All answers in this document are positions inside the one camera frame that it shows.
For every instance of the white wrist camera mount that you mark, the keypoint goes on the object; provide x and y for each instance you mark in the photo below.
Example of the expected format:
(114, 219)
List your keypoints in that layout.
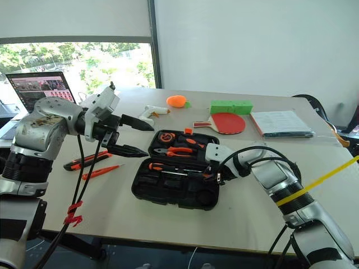
(217, 152)
(102, 105)

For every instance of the black chair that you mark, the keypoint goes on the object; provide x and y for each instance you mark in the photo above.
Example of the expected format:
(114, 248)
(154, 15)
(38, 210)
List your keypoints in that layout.
(322, 107)

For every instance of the black table leg frame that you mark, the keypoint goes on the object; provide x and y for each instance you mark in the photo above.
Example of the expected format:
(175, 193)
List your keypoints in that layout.
(78, 246)

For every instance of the orange plush fruit toy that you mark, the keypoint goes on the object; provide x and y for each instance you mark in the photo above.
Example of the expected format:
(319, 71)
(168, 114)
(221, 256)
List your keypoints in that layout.
(176, 101)

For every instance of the black orange slim screwdriver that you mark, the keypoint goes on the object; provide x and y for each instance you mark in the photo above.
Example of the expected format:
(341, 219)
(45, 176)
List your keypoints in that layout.
(182, 173)

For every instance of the black orange utility knife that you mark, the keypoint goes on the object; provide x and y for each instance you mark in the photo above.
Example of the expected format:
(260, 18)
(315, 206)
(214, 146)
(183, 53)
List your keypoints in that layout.
(81, 162)

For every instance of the grey rounded shape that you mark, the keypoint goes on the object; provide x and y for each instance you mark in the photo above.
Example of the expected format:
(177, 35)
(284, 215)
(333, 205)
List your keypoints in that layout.
(147, 266)
(207, 266)

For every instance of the red table tennis paddle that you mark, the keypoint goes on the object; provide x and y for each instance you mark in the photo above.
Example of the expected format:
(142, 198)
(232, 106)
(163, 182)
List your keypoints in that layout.
(228, 124)

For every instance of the booklet in plastic sleeve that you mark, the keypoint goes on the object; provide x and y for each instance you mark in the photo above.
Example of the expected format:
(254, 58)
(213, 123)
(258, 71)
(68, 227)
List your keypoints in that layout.
(280, 123)

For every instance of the green sponge block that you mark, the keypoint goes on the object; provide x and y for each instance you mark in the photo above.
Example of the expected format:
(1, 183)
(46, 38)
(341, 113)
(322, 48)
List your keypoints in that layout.
(230, 107)

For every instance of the white roller blind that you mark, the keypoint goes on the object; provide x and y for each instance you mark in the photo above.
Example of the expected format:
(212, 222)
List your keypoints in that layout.
(73, 16)

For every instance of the orange black tape measure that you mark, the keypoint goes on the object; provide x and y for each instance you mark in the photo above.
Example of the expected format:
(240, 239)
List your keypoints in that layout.
(167, 137)

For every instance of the black plastic tool case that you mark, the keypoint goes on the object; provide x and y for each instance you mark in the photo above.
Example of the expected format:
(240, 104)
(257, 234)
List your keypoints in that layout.
(157, 193)

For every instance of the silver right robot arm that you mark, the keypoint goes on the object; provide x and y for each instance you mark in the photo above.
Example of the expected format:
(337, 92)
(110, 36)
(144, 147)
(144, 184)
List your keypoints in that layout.
(276, 172)

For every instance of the dark window frame post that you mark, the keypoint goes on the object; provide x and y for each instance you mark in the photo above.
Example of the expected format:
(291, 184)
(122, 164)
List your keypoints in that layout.
(154, 45)

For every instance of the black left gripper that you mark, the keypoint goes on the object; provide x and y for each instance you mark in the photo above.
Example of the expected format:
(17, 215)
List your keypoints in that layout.
(110, 127)

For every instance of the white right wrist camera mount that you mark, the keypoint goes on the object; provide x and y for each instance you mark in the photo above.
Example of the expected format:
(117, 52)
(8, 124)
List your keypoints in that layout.
(217, 152)

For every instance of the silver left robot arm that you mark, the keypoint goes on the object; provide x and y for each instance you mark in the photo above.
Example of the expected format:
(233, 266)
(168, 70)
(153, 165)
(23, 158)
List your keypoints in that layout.
(42, 131)

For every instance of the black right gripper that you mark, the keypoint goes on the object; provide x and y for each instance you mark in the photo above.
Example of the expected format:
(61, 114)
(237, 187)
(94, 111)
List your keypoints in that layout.
(221, 180)

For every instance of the white glue gun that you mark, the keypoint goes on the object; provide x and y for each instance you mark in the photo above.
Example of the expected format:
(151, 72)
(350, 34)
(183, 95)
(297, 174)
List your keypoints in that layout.
(148, 112)

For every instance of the black laptop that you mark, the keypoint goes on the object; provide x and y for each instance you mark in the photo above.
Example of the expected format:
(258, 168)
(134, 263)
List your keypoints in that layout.
(36, 87)

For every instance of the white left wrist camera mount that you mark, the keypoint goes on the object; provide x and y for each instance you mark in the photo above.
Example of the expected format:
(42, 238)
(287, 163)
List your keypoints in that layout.
(102, 105)

